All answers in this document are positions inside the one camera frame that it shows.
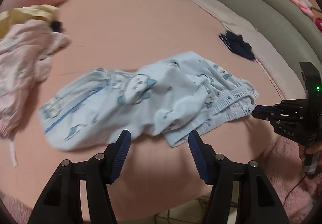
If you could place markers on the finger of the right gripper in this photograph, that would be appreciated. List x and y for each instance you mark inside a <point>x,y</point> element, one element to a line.
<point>274,109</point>

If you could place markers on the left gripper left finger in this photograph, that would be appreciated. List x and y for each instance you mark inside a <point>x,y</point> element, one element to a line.
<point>60,200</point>

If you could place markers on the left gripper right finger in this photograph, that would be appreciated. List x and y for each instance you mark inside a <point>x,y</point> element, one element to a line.
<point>257,199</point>

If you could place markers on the light blue printed pajama pants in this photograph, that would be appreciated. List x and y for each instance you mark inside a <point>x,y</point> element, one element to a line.
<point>171,97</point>

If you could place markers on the right hand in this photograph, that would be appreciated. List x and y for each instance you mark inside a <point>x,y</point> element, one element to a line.
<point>315,148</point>

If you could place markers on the beige checkered bed cover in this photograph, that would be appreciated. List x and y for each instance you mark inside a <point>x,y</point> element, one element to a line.
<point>281,77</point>

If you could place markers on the pink fuzzy sleeve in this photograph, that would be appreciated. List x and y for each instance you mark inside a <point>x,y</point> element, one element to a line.
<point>283,167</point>

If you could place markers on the dark navy garment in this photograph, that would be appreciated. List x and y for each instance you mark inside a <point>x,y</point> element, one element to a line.
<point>236,44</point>

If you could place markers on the pink printed garment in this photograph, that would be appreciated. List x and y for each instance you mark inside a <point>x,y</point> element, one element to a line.
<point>26,52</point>

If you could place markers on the black small garment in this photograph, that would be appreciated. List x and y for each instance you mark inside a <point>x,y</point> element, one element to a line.
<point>57,26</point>

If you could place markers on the yellow garment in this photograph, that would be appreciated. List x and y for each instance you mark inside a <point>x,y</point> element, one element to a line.
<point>21,15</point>

